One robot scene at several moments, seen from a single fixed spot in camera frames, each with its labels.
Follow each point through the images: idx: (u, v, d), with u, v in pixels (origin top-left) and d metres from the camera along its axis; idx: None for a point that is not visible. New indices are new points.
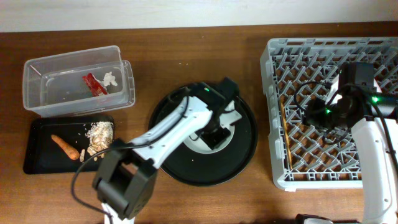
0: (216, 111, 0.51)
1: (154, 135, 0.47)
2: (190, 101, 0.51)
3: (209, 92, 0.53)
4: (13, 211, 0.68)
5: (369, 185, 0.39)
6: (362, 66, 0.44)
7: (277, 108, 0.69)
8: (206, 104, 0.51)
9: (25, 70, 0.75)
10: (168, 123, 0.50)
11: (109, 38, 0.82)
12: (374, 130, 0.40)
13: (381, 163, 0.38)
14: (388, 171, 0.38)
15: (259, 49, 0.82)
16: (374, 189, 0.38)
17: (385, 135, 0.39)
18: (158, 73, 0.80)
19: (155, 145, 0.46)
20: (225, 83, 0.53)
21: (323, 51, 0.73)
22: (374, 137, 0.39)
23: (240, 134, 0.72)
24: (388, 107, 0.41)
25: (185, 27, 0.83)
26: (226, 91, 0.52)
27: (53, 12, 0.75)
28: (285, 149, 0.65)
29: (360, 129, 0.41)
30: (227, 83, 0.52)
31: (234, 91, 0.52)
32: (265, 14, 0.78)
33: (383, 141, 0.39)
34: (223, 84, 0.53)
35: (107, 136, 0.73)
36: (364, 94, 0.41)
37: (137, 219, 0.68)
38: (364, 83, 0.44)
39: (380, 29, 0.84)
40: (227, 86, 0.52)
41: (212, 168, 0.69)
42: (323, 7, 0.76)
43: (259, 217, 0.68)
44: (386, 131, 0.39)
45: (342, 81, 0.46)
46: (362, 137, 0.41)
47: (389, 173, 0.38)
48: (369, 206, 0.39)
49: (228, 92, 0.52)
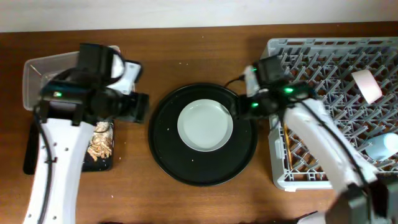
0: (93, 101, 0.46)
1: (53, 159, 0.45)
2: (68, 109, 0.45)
3: (62, 94, 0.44)
4: (13, 211, 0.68)
5: (328, 168, 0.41)
6: (268, 63, 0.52)
7: None
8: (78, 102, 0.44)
9: (26, 70, 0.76)
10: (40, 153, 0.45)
11: (109, 38, 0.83)
12: (300, 114, 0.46)
13: (324, 142, 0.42)
14: (333, 146, 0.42)
15: (259, 49, 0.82)
16: (333, 168, 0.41)
17: (313, 114, 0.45)
18: (158, 73, 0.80)
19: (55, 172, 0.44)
20: (87, 51, 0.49)
21: (323, 51, 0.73)
22: (306, 122, 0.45)
23: (240, 134, 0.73)
24: (303, 94, 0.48)
25: (185, 28, 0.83)
26: (94, 57, 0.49)
27: (52, 12, 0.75)
28: (285, 149, 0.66)
29: (293, 121, 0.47)
30: (91, 49, 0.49)
31: (102, 54, 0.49)
32: (265, 14, 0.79)
33: (313, 120, 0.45)
34: (84, 51, 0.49)
35: (107, 137, 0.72)
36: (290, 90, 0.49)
37: (137, 219, 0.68)
38: (278, 74, 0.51)
39: (379, 29, 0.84)
40: (88, 53, 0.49)
41: (211, 168, 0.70)
42: (323, 8, 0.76)
43: (259, 217, 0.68)
44: (310, 111, 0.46)
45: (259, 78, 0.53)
46: (293, 125, 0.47)
47: (334, 149, 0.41)
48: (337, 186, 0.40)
49: (95, 56, 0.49)
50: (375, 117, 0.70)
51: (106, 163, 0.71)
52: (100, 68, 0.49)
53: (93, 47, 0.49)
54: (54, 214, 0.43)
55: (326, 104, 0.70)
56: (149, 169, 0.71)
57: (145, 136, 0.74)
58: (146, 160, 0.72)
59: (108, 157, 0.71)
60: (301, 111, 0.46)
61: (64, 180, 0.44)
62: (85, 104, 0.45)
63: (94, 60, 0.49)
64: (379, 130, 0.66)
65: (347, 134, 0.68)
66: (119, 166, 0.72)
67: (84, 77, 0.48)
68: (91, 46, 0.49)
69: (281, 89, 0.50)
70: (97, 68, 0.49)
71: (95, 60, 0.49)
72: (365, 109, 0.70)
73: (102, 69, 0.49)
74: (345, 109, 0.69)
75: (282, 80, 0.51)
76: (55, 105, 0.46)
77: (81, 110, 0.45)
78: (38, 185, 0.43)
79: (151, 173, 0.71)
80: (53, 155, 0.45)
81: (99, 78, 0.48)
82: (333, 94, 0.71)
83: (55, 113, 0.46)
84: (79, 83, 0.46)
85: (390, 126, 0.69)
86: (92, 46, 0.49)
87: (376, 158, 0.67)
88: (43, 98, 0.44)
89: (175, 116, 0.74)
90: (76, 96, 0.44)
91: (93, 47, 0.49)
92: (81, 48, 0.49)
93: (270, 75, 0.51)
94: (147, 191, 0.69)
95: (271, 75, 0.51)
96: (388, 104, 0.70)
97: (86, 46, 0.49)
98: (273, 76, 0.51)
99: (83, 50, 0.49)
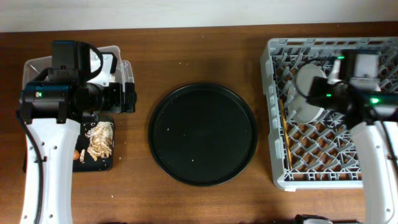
0: (74, 90, 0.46)
1: (41, 153, 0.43)
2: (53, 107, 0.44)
3: (41, 94, 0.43)
4: (12, 212, 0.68)
5: (369, 182, 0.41)
6: (361, 56, 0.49)
7: (277, 108, 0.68)
8: (60, 98, 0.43)
9: (25, 70, 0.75)
10: (30, 152, 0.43)
11: (109, 39, 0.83)
12: (374, 133, 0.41)
13: (381, 162, 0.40)
14: (387, 164, 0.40)
15: (259, 49, 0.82)
16: (375, 189, 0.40)
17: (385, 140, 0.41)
18: (158, 73, 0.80)
19: (46, 163, 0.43)
20: (63, 50, 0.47)
21: (323, 51, 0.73)
22: (374, 140, 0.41)
23: (240, 134, 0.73)
24: (388, 109, 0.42)
25: (185, 28, 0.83)
26: (66, 55, 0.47)
27: (52, 12, 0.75)
28: (285, 149, 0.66)
29: (359, 131, 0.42)
30: (64, 46, 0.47)
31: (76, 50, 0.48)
32: (265, 14, 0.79)
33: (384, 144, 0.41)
34: (58, 50, 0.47)
35: (107, 136, 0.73)
36: (362, 96, 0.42)
37: (136, 219, 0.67)
38: (364, 74, 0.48)
39: (380, 30, 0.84)
40: (64, 50, 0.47)
41: (211, 167, 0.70)
42: (322, 8, 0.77)
43: (260, 217, 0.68)
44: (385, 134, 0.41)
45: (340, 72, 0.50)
46: (359, 142, 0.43)
47: (388, 168, 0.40)
48: (370, 198, 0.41)
49: (69, 54, 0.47)
50: None
51: (106, 163, 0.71)
52: (78, 65, 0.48)
53: (70, 45, 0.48)
54: (50, 212, 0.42)
55: None
56: (150, 168, 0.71)
57: (145, 136, 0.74)
58: (147, 160, 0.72)
59: (108, 157, 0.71)
60: (376, 130, 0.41)
61: (56, 177, 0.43)
62: (68, 100, 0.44)
63: (68, 56, 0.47)
64: None
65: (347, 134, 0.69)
66: (119, 166, 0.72)
67: (64, 75, 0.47)
68: (66, 45, 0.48)
69: (365, 94, 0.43)
70: (75, 65, 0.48)
71: (72, 57, 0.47)
72: None
73: (79, 65, 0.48)
74: None
75: (370, 84, 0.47)
76: (38, 107, 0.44)
77: (64, 107, 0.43)
78: (31, 185, 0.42)
79: (151, 173, 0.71)
80: (43, 155, 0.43)
81: (78, 75, 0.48)
82: None
83: (38, 113, 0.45)
84: (58, 83, 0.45)
85: None
86: (67, 45, 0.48)
87: None
88: (24, 99, 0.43)
89: (175, 116, 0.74)
90: (58, 94, 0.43)
91: (69, 45, 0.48)
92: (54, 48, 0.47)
93: (362, 66, 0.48)
94: (147, 191, 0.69)
95: (361, 68, 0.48)
96: None
97: (60, 44, 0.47)
98: (361, 69, 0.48)
99: (56, 47, 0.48)
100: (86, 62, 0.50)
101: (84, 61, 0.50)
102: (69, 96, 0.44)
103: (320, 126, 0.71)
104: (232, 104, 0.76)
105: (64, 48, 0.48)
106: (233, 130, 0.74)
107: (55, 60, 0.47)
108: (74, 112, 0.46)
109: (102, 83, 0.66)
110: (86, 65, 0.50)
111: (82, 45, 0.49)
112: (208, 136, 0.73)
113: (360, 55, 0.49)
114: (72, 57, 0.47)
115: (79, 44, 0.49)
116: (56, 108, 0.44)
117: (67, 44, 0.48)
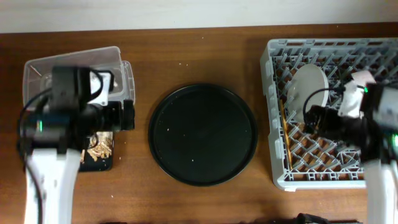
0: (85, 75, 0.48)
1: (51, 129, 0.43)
2: (61, 85, 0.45)
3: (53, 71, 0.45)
4: (13, 212, 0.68)
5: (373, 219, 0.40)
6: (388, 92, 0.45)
7: (277, 109, 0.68)
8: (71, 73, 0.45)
9: (26, 71, 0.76)
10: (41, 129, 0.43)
11: (109, 39, 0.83)
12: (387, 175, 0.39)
13: (389, 204, 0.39)
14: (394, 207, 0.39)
15: (259, 49, 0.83)
16: None
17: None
18: (158, 73, 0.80)
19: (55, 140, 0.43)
20: (61, 73, 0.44)
21: (323, 52, 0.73)
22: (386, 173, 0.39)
23: (240, 134, 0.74)
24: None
25: (185, 28, 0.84)
26: (64, 77, 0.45)
27: (53, 12, 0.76)
28: (285, 149, 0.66)
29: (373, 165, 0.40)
30: None
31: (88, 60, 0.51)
32: (264, 14, 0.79)
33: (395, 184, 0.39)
34: None
35: (107, 136, 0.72)
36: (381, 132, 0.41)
37: (137, 219, 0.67)
38: (388, 109, 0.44)
39: (380, 30, 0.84)
40: None
41: (211, 167, 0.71)
42: (321, 9, 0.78)
43: (260, 217, 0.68)
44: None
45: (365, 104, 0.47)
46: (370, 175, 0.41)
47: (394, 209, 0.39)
48: None
49: (69, 77, 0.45)
50: None
51: (106, 164, 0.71)
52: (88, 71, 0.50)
53: (69, 70, 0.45)
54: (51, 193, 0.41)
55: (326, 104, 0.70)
56: (150, 168, 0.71)
57: (145, 136, 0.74)
58: (147, 160, 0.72)
59: (109, 157, 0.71)
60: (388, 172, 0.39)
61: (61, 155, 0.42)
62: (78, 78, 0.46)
63: (67, 79, 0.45)
64: None
65: None
66: (119, 167, 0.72)
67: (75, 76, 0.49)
68: (64, 69, 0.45)
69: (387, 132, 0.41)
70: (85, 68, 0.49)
71: (71, 80, 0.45)
72: None
73: (79, 90, 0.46)
74: None
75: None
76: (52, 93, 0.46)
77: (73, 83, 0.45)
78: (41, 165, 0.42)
79: (152, 173, 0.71)
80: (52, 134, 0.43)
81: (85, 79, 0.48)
82: (333, 94, 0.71)
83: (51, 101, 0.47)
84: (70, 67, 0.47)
85: None
86: (66, 70, 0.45)
87: None
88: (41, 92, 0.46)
89: (175, 116, 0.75)
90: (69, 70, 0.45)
91: (68, 69, 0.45)
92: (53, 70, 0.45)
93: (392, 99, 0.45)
94: (147, 191, 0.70)
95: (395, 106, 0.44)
96: None
97: (57, 69, 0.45)
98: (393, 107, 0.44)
99: (54, 71, 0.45)
100: (86, 84, 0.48)
101: (84, 83, 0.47)
102: (70, 129, 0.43)
103: (320, 127, 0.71)
104: (232, 104, 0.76)
105: (63, 70, 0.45)
106: (233, 130, 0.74)
107: (55, 84, 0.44)
108: (81, 94, 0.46)
109: (101, 102, 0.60)
110: (87, 87, 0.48)
111: (81, 68, 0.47)
112: (208, 136, 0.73)
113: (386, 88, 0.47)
114: (71, 80, 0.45)
115: (78, 69, 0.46)
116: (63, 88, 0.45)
117: (66, 68, 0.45)
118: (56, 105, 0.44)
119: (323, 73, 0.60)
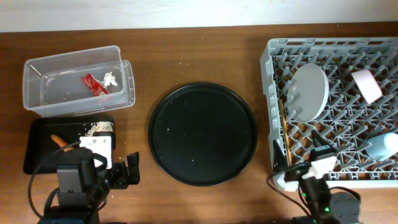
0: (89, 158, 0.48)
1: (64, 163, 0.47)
2: (66, 175, 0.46)
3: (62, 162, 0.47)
4: (12, 213, 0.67)
5: None
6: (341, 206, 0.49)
7: (277, 108, 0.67)
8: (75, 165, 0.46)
9: (25, 70, 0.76)
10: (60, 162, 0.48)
11: (109, 38, 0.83)
12: None
13: None
14: None
15: (259, 48, 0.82)
16: None
17: None
18: (158, 73, 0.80)
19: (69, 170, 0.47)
20: (66, 176, 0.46)
21: (323, 51, 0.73)
22: None
23: (240, 134, 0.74)
24: None
25: (185, 28, 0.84)
26: (69, 181, 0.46)
27: (53, 11, 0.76)
28: (285, 149, 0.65)
29: None
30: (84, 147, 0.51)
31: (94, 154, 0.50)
32: (263, 14, 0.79)
33: None
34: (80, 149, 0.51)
35: None
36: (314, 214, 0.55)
37: (136, 219, 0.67)
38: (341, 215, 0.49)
39: (381, 30, 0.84)
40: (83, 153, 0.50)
41: (211, 167, 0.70)
42: (321, 8, 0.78)
43: (260, 217, 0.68)
44: None
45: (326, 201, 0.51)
46: None
47: None
48: None
49: (73, 182, 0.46)
50: (375, 116, 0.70)
51: None
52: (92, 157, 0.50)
53: (71, 168, 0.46)
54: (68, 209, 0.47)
55: (326, 104, 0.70)
56: (150, 168, 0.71)
57: (145, 136, 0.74)
58: (146, 160, 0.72)
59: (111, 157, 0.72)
60: None
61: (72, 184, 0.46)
62: (82, 166, 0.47)
63: (73, 183, 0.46)
64: (379, 130, 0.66)
65: (347, 134, 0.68)
66: None
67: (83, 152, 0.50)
68: (68, 168, 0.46)
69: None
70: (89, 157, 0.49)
71: (76, 177, 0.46)
72: (365, 110, 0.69)
73: (85, 181, 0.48)
74: (345, 109, 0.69)
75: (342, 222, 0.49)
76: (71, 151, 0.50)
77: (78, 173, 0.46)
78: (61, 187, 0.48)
79: (151, 173, 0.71)
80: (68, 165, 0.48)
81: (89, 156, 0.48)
82: (333, 94, 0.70)
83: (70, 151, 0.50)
84: (77, 155, 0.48)
85: (390, 126, 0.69)
86: (69, 168, 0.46)
87: (376, 158, 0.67)
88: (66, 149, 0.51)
89: (175, 116, 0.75)
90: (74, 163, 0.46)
91: (71, 167, 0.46)
92: (60, 162, 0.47)
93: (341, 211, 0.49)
94: (146, 191, 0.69)
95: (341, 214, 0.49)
96: (388, 104, 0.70)
97: (63, 169, 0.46)
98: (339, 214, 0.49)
99: (60, 175, 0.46)
100: (91, 168, 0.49)
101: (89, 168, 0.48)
102: (80, 177, 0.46)
103: (320, 126, 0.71)
104: (232, 104, 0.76)
105: (66, 175, 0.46)
106: (234, 130, 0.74)
107: (61, 184, 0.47)
108: (85, 167, 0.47)
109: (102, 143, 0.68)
110: (92, 170, 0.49)
111: (87, 155, 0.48)
112: (208, 137, 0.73)
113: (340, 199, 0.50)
114: (76, 178, 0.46)
115: (83, 162, 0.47)
116: (69, 176, 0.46)
117: (71, 165, 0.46)
118: (67, 200, 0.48)
119: (321, 71, 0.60)
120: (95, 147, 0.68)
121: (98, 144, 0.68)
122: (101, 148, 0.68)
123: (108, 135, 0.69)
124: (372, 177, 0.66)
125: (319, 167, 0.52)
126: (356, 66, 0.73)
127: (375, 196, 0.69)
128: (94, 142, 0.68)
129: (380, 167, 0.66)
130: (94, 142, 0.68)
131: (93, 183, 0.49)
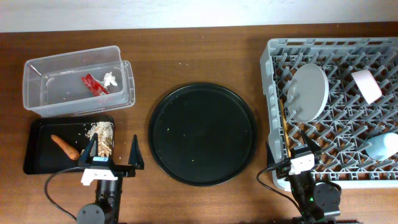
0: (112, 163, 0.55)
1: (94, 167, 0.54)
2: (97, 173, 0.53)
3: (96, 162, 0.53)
4: (12, 213, 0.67)
5: None
6: (323, 194, 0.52)
7: (277, 108, 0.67)
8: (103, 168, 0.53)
9: (25, 70, 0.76)
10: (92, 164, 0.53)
11: (109, 38, 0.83)
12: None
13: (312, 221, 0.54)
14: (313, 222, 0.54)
15: (259, 49, 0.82)
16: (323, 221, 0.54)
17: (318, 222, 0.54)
18: (158, 73, 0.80)
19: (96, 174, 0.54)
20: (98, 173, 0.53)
21: (323, 51, 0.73)
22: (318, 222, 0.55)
23: (240, 134, 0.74)
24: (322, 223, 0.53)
25: (185, 28, 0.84)
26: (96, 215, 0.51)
27: (53, 12, 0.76)
28: (285, 149, 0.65)
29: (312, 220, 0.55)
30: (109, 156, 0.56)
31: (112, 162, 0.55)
32: (263, 14, 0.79)
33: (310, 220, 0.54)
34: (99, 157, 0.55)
35: (107, 136, 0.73)
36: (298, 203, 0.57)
37: (136, 219, 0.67)
38: (322, 203, 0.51)
39: (380, 30, 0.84)
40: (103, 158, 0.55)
41: (211, 167, 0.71)
42: (320, 9, 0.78)
43: (260, 217, 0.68)
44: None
45: (311, 188, 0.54)
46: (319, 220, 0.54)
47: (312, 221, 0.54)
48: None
49: (99, 216, 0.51)
50: (375, 117, 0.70)
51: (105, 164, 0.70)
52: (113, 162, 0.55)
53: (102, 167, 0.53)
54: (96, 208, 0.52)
55: (326, 104, 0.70)
56: (149, 168, 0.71)
57: (145, 136, 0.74)
58: (146, 160, 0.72)
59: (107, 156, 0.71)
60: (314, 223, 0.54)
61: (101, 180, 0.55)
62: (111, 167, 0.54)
63: (99, 218, 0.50)
64: (379, 130, 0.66)
65: (347, 134, 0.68)
66: None
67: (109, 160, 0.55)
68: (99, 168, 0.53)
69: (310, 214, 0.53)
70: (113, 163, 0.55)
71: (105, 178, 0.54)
72: (365, 110, 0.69)
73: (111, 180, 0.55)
74: (345, 109, 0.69)
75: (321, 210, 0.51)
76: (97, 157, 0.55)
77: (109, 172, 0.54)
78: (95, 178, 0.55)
79: (151, 173, 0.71)
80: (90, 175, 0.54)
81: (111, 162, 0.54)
82: (333, 94, 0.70)
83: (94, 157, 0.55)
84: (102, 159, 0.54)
85: (390, 126, 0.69)
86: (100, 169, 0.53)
87: (376, 158, 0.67)
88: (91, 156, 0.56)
89: (175, 116, 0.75)
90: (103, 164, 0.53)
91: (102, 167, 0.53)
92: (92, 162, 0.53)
93: (319, 197, 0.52)
94: (146, 191, 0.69)
95: (320, 200, 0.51)
96: (388, 104, 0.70)
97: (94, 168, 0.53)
98: (318, 200, 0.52)
99: (80, 216, 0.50)
100: (106, 197, 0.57)
101: (104, 199, 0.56)
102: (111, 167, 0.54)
103: (320, 126, 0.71)
104: (232, 104, 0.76)
105: (92, 209, 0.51)
106: (233, 130, 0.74)
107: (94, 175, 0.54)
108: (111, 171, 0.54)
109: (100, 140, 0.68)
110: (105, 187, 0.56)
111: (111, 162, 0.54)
112: (208, 137, 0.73)
113: (320, 188, 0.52)
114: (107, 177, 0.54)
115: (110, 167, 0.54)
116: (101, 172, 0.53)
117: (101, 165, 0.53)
118: None
119: (321, 71, 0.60)
120: (94, 179, 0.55)
121: (98, 177, 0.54)
122: (104, 178, 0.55)
123: (109, 170, 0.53)
124: (372, 177, 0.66)
125: (298, 163, 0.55)
126: (356, 66, 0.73)
127: (375, 196, 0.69)
128: (92, 175, 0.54)
129: (380, 167, 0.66)
130: (94, 175, 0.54)
131: (112, 208, 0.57)
